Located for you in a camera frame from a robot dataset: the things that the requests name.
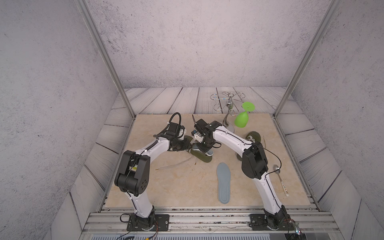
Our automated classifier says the hanging green plastic wine glass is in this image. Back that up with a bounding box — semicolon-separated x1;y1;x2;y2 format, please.
235;102;255;128

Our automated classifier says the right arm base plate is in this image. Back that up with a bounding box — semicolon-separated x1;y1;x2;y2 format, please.
249;214;296;232

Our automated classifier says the left aluminium frame post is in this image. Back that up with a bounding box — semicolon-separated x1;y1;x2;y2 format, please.
75;0;136;119

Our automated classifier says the olive green shoe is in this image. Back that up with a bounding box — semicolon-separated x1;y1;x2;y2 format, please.
184;136;213;163
237;131;263;162

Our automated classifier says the right aluminium frame post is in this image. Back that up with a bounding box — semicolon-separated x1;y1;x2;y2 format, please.
273;0;342;119

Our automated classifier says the grey insole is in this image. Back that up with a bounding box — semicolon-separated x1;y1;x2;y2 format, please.
217;163;231;204
191;143;214;157

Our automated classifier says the aluminium frame post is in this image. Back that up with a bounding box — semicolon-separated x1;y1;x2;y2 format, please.
75;0;136;119
273;0;342;119

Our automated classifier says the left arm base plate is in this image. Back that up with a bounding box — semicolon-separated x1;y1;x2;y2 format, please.
127;214;170;232

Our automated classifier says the metal spoon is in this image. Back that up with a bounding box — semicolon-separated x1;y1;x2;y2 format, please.
273;165;289;197

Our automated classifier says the aluminium rail base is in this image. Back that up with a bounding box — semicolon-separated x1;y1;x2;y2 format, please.
83;205;344;240

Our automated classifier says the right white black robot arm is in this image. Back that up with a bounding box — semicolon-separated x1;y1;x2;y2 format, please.
192;119;289;229

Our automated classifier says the silver metal glass stand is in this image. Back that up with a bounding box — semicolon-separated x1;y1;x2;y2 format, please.
210;91;246;133

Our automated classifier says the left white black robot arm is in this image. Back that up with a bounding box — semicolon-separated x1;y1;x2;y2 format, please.
114;123;191;219

